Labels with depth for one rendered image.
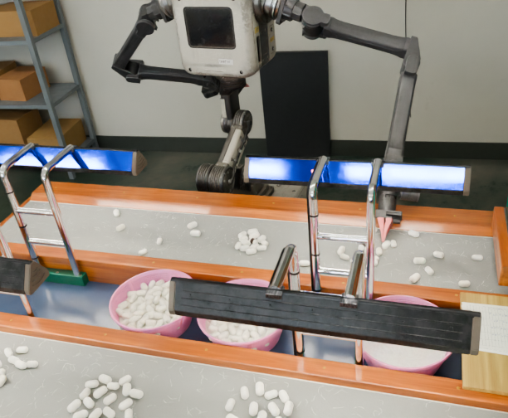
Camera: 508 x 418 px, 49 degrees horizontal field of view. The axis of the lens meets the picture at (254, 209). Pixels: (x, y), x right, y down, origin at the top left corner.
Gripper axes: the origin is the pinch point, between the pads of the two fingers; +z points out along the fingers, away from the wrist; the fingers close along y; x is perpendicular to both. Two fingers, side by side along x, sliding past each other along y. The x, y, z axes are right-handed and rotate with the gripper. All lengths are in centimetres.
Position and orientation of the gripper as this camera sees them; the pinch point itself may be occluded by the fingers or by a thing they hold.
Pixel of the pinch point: (383, 239)
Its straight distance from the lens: 187.1
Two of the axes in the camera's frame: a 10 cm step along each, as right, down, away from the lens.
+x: 2.5, 2.8, 9.3
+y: 9.5, 0.9, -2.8
